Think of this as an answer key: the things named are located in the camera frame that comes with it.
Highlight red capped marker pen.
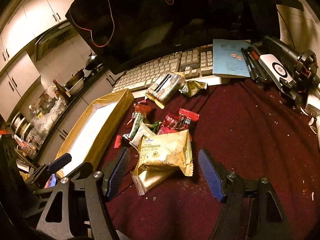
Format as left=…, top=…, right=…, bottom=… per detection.
left=247, top=46, right=271, bottom=83

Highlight green gold snack packet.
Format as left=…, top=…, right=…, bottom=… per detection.
left=179, top=80, right=208, bottom=98

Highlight steel range hood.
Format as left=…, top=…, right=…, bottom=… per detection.
left=34, top=20, right=78, bottom=62

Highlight dark sauce bottle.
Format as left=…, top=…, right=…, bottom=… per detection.
left=53, top=79, right=71, bottom=103

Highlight black marker pen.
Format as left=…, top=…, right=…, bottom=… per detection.
left=241, top=48, right=258, bottom=83

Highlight orange cable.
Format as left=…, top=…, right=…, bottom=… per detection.
left=68, top=0, right=175, bottom=48

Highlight white black handheld device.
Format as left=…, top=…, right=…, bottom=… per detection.
left=259, top=54, right=296, bottom=89

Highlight green white snack packet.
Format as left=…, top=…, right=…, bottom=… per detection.
left=123, top=112, right=144, bottom=140

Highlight white mechanical keyboard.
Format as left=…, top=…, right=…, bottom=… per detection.
left=112, top=44, right=213, bottom=92

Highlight striped multi-pack snack bag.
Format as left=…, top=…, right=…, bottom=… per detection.
left=145, top=72, right=185, bottom=109

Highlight dark red table cloth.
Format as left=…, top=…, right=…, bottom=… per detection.
left=107, top=79, right=319, bottom=239

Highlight small red candy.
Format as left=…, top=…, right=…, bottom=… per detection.
left=114, top=135, right=122, bottom=148

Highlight light blue booklet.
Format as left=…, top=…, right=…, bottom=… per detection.
left=213, top=39, right=249, bottom=78

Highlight gold cracker snack packet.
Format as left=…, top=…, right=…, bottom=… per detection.
left=133, top=129, right=194, bottom=177

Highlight gold wafer bar packet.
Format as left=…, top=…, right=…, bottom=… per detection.
left=131, top=169, right=177, bottom=196

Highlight red black candy packet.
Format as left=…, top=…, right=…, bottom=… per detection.
left=174, top=108, right=200, bottom=131

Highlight white upper wall cabinets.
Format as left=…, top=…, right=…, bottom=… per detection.
left=1, top=0, right=74, bottom=121

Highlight dark red snack packet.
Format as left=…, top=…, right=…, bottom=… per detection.
left=157, top=113, right=178, bottom=135

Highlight black wok with lid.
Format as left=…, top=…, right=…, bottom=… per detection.
left=85, top=53, right=102, bottom=70

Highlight black computer monitor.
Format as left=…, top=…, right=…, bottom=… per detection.
left=66, top=0, right=280, bottom=74

